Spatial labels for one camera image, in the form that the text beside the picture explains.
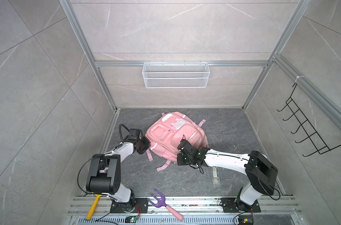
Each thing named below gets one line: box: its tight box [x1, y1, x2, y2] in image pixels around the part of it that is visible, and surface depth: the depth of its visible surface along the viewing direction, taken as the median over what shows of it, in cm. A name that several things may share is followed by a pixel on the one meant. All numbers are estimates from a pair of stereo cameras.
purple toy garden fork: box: [147, 188, 184, 222], surface depth 76 cm
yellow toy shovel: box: [85, 194, 103, 221], surface depth 73 cm
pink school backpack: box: [145, 111, 210, 172], surface depth 95 cm
